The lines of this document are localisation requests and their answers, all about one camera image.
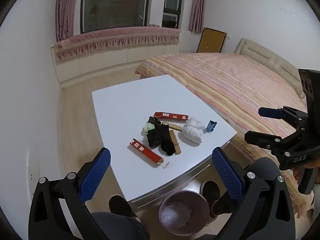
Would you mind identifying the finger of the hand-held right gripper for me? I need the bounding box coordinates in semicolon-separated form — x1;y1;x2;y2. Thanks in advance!
244;127;309;157
258;106;309;130

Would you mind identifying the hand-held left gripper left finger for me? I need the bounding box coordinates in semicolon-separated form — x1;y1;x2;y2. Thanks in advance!
28;147;112;240

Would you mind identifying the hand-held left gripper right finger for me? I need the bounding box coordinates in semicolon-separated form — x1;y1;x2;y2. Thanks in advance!
212;147;297;240

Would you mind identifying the small blue box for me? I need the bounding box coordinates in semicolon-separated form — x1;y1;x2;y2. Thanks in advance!
205;120;217;134

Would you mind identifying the pink waste bin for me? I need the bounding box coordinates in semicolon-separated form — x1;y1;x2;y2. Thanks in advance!
158;190;209;236

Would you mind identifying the long red cardboard box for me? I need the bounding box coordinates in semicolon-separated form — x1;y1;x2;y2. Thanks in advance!
129;138;164;168
153;111;190;123

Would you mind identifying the white tissue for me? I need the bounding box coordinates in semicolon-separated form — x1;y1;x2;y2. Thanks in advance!
182;117;206;145

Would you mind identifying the green white wrapper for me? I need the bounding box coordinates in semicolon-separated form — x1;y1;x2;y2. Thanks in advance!
141;123;156;136

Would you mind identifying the black foil wrapper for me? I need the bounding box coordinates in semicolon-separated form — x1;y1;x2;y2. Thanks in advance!
146;116;173;148

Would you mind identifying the person's right hand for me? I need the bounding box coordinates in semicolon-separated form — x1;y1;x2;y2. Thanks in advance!
292;159;320;184

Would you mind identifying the beige padded headboard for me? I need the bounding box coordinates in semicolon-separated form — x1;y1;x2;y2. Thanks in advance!
234;38;306;98

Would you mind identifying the bed with striped cover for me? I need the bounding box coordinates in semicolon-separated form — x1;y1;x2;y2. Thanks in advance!
135;52;320;213

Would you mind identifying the person's left leg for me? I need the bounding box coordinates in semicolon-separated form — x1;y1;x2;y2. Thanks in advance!
91;211;150;240

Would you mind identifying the clear plastic bin liner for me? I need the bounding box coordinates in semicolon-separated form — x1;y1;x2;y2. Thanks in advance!
161;200;193;229

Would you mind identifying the white table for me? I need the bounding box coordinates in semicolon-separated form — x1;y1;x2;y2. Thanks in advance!
92;74;237;209

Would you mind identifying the brown board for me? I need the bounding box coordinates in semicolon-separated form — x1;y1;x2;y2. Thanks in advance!
197;27;227;53

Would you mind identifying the white window bench cabinet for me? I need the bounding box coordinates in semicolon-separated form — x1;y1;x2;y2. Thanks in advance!
51;29;190;88

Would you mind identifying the pink curtain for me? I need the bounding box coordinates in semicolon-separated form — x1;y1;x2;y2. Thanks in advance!
189;0;207;33
55;0;77;42

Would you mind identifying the pink frilled bench cushion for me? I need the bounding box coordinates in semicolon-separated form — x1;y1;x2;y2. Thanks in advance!
54;26;181;64

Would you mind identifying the large dark window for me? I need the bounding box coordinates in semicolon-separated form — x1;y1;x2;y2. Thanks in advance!
80;0;152;33

